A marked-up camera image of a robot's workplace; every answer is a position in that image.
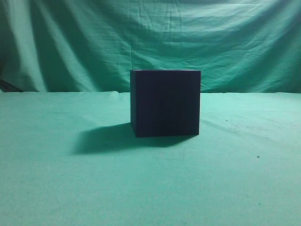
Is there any dark cube groove box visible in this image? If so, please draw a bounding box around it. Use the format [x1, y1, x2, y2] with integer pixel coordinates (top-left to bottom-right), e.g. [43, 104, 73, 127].
[130, 70, 201, 137]

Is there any green backdrop cloth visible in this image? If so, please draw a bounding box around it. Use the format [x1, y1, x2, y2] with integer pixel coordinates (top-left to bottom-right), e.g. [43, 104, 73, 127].
[0, 0, 301, 93]

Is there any green table cloth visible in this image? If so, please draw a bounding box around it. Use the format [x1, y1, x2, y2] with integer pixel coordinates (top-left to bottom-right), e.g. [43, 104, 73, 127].
[0, 92, 301, 226]

